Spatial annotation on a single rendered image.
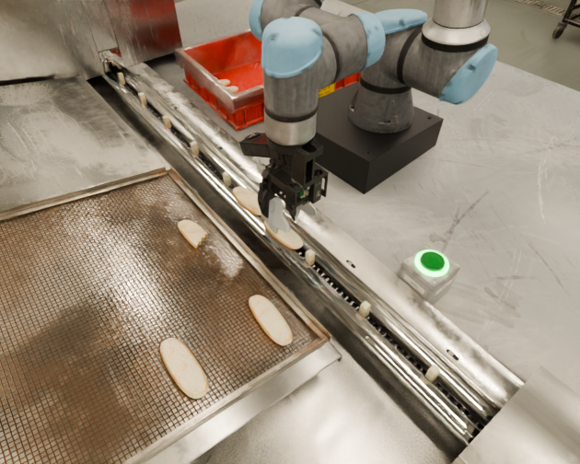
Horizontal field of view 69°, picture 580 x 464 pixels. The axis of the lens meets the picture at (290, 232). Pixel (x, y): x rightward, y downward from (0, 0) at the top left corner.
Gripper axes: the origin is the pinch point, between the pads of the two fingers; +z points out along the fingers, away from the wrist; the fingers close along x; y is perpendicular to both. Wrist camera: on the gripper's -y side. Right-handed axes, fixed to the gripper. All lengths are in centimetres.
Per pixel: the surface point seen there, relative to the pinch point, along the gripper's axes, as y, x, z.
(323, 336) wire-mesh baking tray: 22.2, -11.1, 0.0
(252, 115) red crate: -36.6, 21.4, 4.5
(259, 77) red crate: -55, 38, 7
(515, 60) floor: -75, 291, 89
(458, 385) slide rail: 39.5, -0.1, 3.9
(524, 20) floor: -107, 364, 89
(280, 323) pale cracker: 17.0, -15.1, -1.5
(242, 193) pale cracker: -13.4, 0.6, 3.3
